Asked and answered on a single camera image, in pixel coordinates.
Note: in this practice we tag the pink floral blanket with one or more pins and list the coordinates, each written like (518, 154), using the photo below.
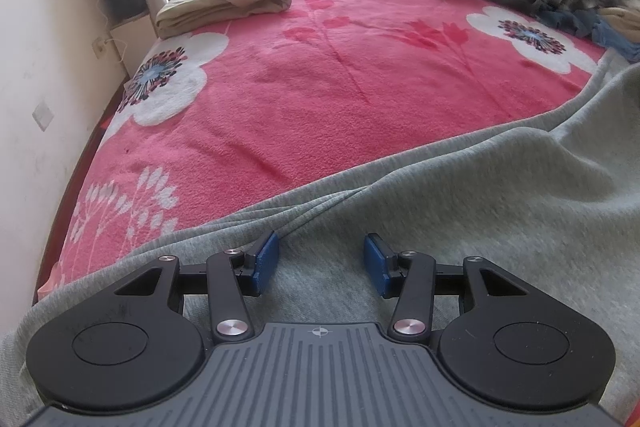
(325, 107)

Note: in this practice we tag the light blue garment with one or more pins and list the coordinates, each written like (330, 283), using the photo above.
(620, 42)

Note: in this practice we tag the grey sweatpants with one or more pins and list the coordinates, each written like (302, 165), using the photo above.
(475, 217)

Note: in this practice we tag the white wall outlet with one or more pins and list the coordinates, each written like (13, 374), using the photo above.
(99, 47)

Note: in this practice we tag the cream garment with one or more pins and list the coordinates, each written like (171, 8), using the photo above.
(622, 17)

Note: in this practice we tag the dark blue denim garment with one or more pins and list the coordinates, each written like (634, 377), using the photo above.
(562, 21)

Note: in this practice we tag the white wall switch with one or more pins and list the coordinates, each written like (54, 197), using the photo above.
(44, 117)

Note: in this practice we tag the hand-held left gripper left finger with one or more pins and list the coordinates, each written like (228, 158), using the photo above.
(265, 264)

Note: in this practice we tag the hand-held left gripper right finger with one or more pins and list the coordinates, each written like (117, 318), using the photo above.
(377, 264)

